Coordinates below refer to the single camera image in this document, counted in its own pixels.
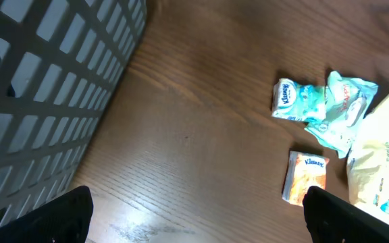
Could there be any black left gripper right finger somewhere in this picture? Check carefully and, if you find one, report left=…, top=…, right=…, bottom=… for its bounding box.
left=303, top=186, right=389, bottom=243

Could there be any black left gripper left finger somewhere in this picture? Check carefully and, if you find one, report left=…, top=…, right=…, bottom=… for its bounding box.
left=0, top=186, right=93, bottom=243

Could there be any large yellow wipes pack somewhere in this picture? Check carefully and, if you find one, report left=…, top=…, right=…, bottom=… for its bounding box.
left=346, top=95, right=389, bottom=224

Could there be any teal wet wipes pack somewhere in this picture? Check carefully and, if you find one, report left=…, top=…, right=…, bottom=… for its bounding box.
left=305, top=71, right=378, bottom=159

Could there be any orange Kleenex tissue pack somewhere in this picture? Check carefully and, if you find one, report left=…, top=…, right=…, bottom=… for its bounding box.
left=282, top=151, right=330, bottom=206

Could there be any blue Kleenex tissue pack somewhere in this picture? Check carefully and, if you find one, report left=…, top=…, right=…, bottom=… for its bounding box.
left=271, top=78, right=326, bottom=122

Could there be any grey plastic basket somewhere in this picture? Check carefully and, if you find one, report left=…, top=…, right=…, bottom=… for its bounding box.
left=0, top=0, right=147, bottom=227

